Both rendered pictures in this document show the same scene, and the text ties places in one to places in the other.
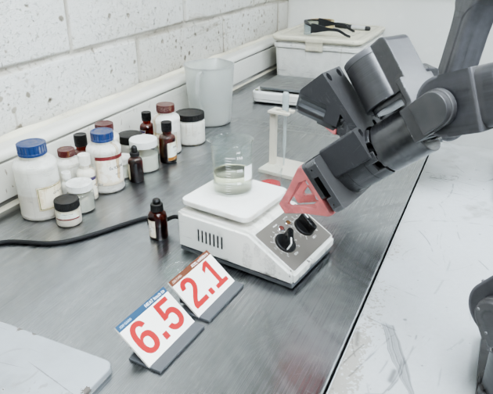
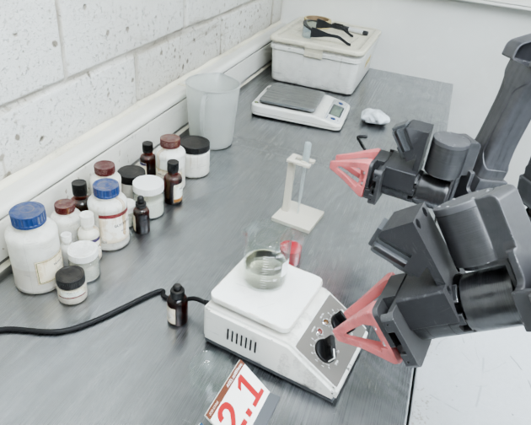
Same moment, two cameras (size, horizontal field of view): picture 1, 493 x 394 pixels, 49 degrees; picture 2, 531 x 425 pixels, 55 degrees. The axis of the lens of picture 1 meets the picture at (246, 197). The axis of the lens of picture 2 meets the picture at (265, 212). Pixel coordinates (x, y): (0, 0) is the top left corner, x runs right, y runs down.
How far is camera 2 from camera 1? 26 cm
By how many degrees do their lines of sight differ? 10
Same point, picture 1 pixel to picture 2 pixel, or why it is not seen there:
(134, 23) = (133, 38)
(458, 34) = (506, 110)
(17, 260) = (18, 359)
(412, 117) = (528, 305)
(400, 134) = (501, 307)
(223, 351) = not seen: outside the picture
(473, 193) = not seen: hidden behind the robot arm
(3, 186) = not seen: outside the picture
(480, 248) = (509, 337)
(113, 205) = (120, 269)
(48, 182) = (48, 255)
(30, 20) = (20, 51)
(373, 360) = not seen: outside the picture
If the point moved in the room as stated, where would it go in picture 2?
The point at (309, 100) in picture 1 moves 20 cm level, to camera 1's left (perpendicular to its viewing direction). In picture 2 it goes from (388, 243) to (178, 238)
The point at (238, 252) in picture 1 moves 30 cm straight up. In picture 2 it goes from (273, 359) to (304, 151)
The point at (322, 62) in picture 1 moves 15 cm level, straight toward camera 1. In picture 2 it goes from (319, 70) to (322, 85)
